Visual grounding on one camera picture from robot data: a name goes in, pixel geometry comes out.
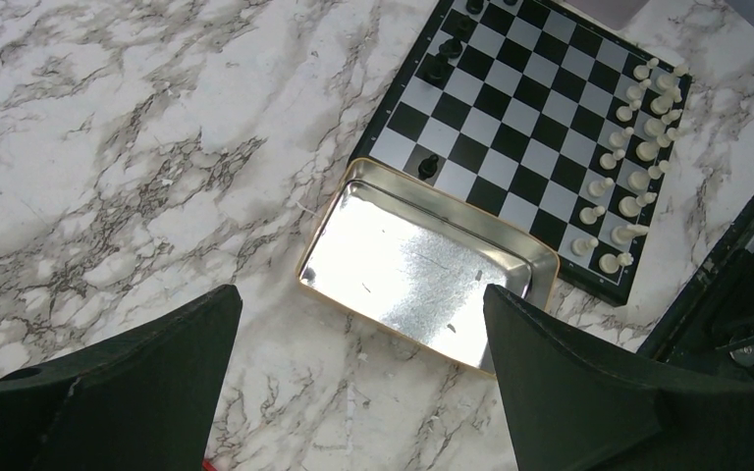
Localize gold metal tin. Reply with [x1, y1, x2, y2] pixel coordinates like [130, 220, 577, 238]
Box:
[296, 158, 561, 374]

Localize black table front rail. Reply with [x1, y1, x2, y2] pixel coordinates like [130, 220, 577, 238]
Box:
[637, 195, 754, 383]

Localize black chess pawn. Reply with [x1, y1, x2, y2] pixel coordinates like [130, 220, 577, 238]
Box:
[417, 154, 440, 181]

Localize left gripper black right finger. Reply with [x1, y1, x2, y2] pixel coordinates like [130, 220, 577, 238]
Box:
[483, 285, 754, 470]

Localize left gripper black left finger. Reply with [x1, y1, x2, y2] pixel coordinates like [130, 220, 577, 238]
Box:
[0, 285, 242, 470]

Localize black white chessboard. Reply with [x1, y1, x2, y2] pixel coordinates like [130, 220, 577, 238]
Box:
[353, 1, 692, 306]

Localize small red white marker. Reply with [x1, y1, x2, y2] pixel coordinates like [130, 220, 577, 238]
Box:
[202, 459, 218, 471]

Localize white chess piece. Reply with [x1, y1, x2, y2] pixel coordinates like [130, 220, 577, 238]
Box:
[635, 128, 682, 162]
[619, 192, 658, 218]
[627, 161, 671, 191]
[598, 252, 634, 275]
[611, 224, 649, 245]
[570, 236, 599, 257]

